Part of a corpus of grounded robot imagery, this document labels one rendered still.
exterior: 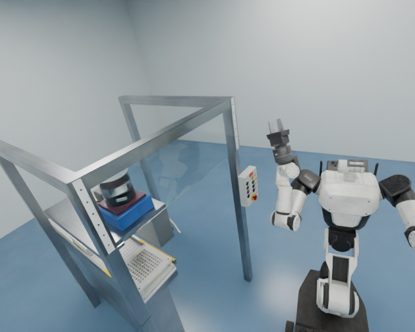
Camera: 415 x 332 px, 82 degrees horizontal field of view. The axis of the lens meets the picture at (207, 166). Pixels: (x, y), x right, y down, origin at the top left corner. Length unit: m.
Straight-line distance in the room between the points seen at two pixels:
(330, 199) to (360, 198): 0.13
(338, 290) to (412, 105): 3.02
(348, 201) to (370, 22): 2.93
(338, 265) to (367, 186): 0.54
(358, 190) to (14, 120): 4.17
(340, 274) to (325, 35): 3.14
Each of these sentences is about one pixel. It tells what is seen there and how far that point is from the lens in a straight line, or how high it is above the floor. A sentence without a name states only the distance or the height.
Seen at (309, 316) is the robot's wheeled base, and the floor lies 0.17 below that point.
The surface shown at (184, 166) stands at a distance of 1.21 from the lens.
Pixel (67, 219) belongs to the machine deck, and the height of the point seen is 1.33.
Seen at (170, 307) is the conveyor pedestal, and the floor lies 0.45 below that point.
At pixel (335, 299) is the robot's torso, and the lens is 1.70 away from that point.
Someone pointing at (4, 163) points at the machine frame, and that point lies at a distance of 1.98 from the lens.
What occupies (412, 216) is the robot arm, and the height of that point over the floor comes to 1.21.
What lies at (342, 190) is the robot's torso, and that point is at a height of 1.27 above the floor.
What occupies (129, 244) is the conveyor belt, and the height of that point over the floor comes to 0.89.
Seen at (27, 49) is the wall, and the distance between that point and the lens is 4.55.
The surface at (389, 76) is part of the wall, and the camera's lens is 4.07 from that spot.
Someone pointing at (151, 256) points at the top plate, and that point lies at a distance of 1.55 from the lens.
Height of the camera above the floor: 2.05
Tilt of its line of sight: 28 degrees down
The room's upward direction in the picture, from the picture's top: 10 degrees counter-clockwise
